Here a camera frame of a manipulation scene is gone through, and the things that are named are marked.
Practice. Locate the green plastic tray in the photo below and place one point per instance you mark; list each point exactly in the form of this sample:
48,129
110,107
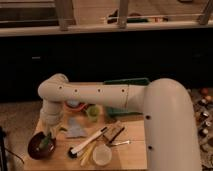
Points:
114,112

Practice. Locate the light green cup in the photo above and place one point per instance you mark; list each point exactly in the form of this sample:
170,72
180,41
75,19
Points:
92,112

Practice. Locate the white handled brush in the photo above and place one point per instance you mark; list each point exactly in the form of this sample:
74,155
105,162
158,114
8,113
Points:
72,152

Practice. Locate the blue sponge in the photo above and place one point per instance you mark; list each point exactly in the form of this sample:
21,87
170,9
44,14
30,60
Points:
73,104

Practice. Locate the white measuring scoop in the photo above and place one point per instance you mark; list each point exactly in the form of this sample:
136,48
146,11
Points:
102,154

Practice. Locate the wooden block with black stripe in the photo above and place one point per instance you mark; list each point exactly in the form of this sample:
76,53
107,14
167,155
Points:
113,131

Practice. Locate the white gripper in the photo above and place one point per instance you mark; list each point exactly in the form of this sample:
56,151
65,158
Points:
51,123

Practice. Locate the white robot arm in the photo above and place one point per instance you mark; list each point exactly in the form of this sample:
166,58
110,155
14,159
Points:
169,122

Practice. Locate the purple bowl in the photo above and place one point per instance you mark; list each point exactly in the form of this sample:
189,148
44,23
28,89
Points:
40,154

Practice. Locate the blue grey cloth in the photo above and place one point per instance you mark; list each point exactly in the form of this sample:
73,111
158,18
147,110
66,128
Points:
74,129

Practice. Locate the orange bowl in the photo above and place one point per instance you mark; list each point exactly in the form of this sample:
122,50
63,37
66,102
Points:
81,107

